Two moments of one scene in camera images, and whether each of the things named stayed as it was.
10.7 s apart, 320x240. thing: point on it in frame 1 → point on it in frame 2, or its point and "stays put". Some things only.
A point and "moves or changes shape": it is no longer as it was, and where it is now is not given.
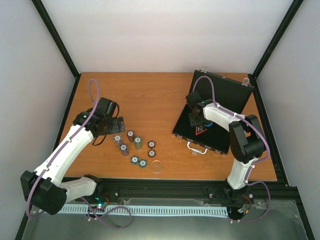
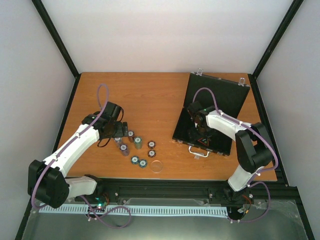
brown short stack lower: (151, 153) stays put
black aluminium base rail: (107, 190) stays put
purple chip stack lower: (123, 148) stays put
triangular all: (199, 129) moves or changes shape
